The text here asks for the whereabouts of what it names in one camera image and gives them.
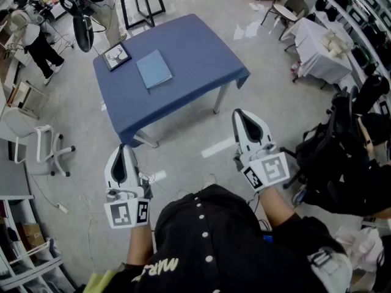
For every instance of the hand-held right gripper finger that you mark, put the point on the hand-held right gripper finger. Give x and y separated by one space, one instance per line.
239 139
266 136

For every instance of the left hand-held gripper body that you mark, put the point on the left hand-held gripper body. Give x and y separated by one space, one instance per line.
122 214

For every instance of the blue cloth covered table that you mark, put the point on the blue cloth covered table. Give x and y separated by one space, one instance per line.
189 63

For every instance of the person's left forearm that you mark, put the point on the person's left forearm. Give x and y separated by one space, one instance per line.
139 246

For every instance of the beige round seat chair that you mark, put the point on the beige round seat chair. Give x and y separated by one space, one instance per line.
287 11

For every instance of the person's black buttoned jacket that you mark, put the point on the person's black buttoned jacket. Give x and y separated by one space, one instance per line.
220 243

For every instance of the pink cloth bundle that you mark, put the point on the pink cloth bundle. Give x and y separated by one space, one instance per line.
360 249

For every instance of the blue notebook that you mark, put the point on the blue notebook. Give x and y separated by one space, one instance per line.
153 69

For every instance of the wooden side rack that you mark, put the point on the wooden side rack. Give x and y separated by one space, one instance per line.
21 95

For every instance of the white power strip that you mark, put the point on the white power strip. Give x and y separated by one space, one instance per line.
62 208

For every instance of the white shelf unit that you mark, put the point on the white shelf unit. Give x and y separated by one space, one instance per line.
30 269

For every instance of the white office chair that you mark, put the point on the white office chair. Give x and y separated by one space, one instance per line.
33 151

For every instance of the black oval device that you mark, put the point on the black oval device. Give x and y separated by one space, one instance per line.
82 34

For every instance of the yellow plastic stool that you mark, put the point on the yellow plastic stool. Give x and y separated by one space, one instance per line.
100 282

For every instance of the cream soft toy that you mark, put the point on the cream soft toy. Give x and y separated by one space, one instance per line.
334 44

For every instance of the brown cardboard box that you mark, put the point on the brown cardboard box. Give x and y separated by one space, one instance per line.
32 235

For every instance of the person's right forearm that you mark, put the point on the person's right forearm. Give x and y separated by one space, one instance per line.
276 206

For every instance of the black framed deer picture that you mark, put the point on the black framed deer picture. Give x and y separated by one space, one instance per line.
116 56

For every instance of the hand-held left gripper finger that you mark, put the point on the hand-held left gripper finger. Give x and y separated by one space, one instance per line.
107 175
135 179

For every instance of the white cloth covered table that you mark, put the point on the white cloth covered table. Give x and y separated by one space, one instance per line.
314 53

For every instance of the black office chair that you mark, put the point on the black office chair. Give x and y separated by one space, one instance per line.
330 151

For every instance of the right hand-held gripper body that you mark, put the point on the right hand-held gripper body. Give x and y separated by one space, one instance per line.
272 169

